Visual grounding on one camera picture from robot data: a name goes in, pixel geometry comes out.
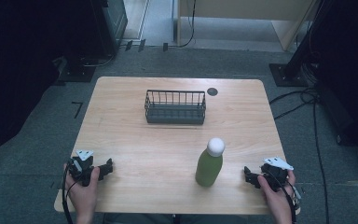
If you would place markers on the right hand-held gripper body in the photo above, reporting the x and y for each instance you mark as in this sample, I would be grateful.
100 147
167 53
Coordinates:
276 174

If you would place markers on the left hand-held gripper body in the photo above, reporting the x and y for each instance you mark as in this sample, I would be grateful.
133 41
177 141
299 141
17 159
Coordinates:
81 169

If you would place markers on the person's right hand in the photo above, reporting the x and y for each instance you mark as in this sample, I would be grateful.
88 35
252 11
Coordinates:
276 199

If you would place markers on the person's left hand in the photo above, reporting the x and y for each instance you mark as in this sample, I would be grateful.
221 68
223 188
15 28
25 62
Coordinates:
84 194

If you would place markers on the green bottle with white cap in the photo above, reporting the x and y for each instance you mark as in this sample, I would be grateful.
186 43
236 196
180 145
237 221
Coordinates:
209 166

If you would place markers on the dark round table grommet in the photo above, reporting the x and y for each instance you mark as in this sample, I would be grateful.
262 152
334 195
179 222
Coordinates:
212 91

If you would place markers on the black stand with base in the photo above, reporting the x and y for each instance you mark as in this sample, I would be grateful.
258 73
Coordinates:
77 70

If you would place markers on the black metal stand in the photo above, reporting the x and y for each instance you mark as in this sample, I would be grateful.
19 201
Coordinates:
295 62

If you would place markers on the light wooden partition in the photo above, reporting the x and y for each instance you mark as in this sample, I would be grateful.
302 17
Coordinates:
248 7

